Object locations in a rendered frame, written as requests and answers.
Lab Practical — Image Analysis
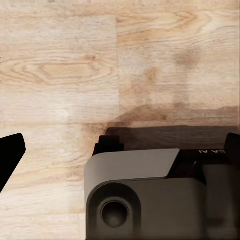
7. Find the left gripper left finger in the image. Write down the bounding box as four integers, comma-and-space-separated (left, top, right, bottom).
0, 133, 26, 193

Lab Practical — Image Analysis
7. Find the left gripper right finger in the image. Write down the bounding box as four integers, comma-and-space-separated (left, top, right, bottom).
224, 133, 240, 173

